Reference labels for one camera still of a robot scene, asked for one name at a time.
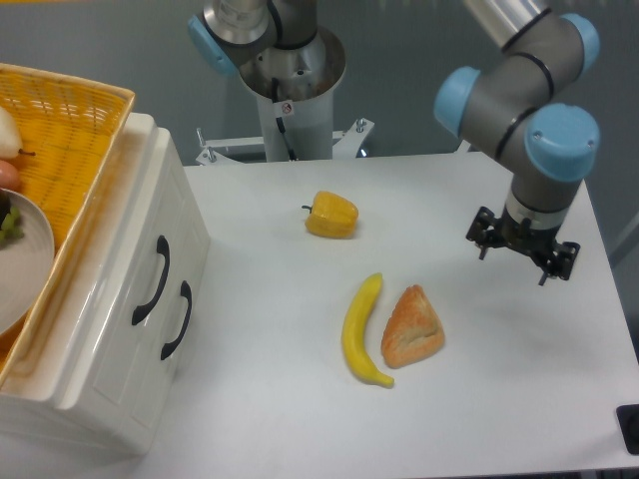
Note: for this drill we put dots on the triangular puff pastry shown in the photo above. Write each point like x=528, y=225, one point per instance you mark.
x=413, y=332

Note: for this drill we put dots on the yellow wicker basket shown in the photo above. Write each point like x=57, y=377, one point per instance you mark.
x=73, y=126

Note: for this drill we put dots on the yellow bell pepper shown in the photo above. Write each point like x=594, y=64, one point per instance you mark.
x=331, y=216

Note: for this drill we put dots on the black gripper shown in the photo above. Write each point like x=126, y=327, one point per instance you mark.
x=556, y=260

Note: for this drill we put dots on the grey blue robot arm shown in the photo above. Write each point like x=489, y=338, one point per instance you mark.
x=509, y=114

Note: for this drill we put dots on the grey plate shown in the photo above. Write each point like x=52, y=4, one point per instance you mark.
x=26, y=262

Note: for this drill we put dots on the black corner object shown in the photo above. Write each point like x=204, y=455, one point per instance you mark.
x=628, y=419

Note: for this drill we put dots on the dark purple grapes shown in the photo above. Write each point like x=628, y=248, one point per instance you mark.
x=11, y=220

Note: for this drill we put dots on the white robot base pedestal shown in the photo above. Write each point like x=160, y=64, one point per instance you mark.
x=294, y=91

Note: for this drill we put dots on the white pear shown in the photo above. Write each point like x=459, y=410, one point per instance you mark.
x=11, y=140

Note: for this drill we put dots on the white top drawer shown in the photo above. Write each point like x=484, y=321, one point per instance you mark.
x=161, y=240

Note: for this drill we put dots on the white drawer cabinet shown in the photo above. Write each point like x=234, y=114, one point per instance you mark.
x=31, y=394

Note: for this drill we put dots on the yellow banana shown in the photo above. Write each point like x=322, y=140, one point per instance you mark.
x=353, y=330

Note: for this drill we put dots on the black lower drawer handle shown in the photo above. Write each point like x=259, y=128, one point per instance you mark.
x=179, y=329

